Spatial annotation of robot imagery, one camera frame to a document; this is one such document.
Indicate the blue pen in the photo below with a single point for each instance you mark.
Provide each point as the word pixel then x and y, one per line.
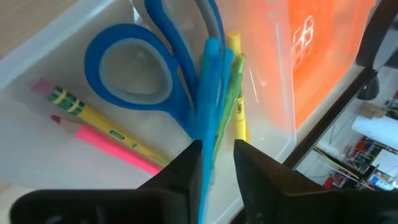
pixel 206 109

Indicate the yellow pencil pink eraser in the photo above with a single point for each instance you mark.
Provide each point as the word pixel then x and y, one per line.
pixel 99 121

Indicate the pink highlighter marker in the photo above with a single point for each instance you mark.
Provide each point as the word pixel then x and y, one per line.
pixel 109 146

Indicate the light green pen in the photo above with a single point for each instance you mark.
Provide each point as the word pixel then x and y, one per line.
pixel 236 81

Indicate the yellow highlighter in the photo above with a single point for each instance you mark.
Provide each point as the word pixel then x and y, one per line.
pixel 240 124

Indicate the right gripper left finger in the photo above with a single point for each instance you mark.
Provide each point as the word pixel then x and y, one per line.
pixel 186 168

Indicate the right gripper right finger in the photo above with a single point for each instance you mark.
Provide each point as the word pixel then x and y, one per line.
pixel 273 186

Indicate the clear plastic supply box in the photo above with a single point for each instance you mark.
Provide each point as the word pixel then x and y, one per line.
pixel 46 149

